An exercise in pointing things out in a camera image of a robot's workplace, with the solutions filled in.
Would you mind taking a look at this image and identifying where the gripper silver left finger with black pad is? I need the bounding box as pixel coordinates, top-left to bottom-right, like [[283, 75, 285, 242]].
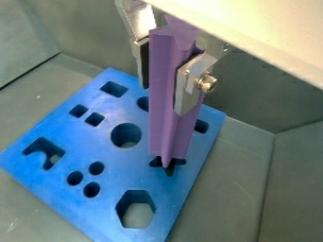
[[115, 0, 157, 89]]

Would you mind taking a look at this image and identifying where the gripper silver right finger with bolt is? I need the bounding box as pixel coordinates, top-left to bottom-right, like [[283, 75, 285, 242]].
[[174, 30, 231, 116]]

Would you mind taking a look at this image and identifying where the purple star-shaped peg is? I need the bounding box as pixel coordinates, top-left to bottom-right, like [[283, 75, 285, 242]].
[[150, 14, 205, 167]]

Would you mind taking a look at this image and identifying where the blue foam shape board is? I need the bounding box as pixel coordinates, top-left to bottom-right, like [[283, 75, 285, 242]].
[[0, 68, 226, 242]]

